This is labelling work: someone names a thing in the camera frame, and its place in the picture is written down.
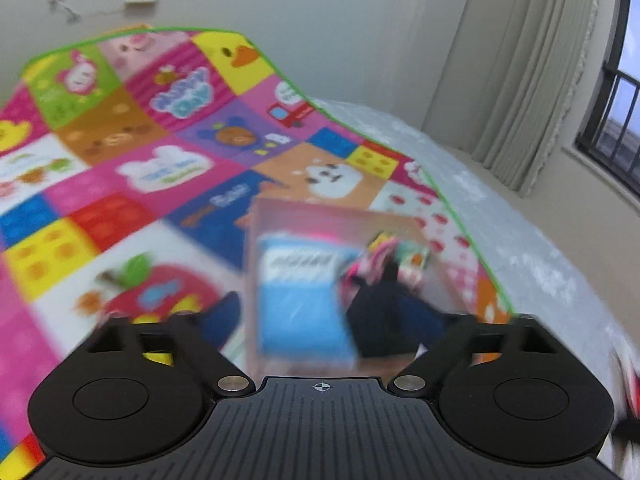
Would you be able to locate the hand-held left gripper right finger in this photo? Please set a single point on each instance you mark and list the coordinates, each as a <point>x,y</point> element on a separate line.
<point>425,321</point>

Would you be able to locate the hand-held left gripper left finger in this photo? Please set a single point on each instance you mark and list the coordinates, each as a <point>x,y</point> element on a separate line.
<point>222,319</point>

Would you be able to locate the black plush toy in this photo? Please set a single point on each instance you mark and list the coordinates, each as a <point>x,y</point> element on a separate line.
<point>385,315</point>

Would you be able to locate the yellow and pink small toy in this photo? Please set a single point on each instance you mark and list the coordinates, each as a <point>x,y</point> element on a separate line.
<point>402,255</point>

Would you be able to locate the blue and white packet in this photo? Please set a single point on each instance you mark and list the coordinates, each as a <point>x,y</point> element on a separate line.
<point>300,305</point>

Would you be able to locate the pink white teal toy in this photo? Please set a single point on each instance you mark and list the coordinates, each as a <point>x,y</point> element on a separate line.
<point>367,266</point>

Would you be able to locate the pink cardboard box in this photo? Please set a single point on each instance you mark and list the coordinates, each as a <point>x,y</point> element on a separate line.
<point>300,220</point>

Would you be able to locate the white patterned bedspread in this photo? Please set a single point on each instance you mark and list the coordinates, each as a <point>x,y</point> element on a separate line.
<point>525,240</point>

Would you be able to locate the colourful cartoon play mat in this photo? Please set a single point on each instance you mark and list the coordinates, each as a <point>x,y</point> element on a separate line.
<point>150,160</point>

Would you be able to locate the beige curtain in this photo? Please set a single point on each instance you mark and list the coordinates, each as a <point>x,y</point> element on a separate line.
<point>540,70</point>

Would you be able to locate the window with dark frame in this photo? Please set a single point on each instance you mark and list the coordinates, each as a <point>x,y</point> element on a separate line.
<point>617,120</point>

